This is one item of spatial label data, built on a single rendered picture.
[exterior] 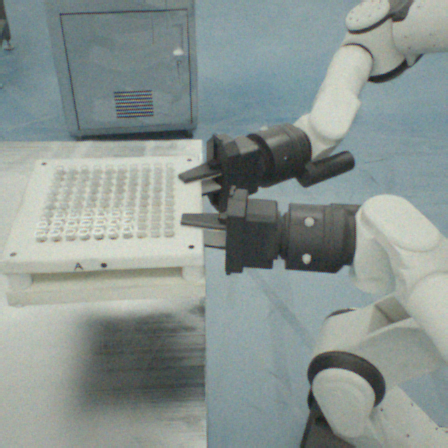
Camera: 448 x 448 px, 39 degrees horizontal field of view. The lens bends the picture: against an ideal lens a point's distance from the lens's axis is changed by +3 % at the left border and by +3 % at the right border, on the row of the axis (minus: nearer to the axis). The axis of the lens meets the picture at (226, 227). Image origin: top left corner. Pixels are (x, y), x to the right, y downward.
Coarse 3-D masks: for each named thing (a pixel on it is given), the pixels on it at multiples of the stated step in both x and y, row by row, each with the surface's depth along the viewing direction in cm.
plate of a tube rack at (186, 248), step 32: (64, 160) 95; (96, 160) 95; (128, 160) 95; (160, 160) 95; (192, 160) 95; (32, 192) 88; (192, 192) 88; (32, 224) 82; (64, 224) 82; (160, 224) 82; (0, 256) 77; (32, 256) 77; (64, 256) 77; (96, 256) 77; (128, 256) 77; (160, 256) 77; (192, 256) 77
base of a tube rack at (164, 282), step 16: (64, 272) 81; (80, 272) 81; (96, 272) 81; (112, 272) 81; (128, 272) 81; (144, 272) 81; (160, 272) 81; (176, 272) 81; (32, 288) 79; (48, 288) 79; (64, 288) 79; (80, 288) 79; (96, 288) 79; (112, 288) 79; (128, 288) 79; (144, 288) 80; (160, 288) 80; (176, 288) 80; (192, 288) 80; (32, 304) 80; (48, 304) 80
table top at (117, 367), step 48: (0, 144) 137; (48, 144) 137; (96, 144) 137; (144, 144) 137; (192, 144) 137; (0, 192) 122; (0, 240) 110; (0, 288) 100; (0, 336) 92; (48, 336) 92; (96, 336) 92; (144, 336) 92; (192, 336) 92; (0, 384) 85; (48, 384) 85; (96, 384) 85; (144, 384) 85; (192, 384) 85; (0, 432) 79; (48, 432) 79; (96, 432) 79; (144, 432) 79; (192, 432) 79
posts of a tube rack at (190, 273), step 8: (184, 272) 79; (192, 272) 79; (200, 272) 79; (8, 280) 78; (16, 280) 78; (24, 280) 78; (32, 280) 80; (192, 280) 79; (16, 288) 78; (24, 288) 79
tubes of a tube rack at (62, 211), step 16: (80, 176) 90; (96, 176) 90; (112, 176) 90; (144, 176) 90; (160, 176) 90; (64, 192) 86; (80, 192) 87; (96, 192) 87; (128, 192) 87; (144, 192) 87; (160, 192) 86; (64, 208) 84; (80, 208) 84; (112, 208) 83; (128, 208) 83; (144, 208) 83; (160, 208) 84; (80, 224) 80; (96, 224) 81; (112, 224) 81; (128, 224) 80; (144, 224) 80
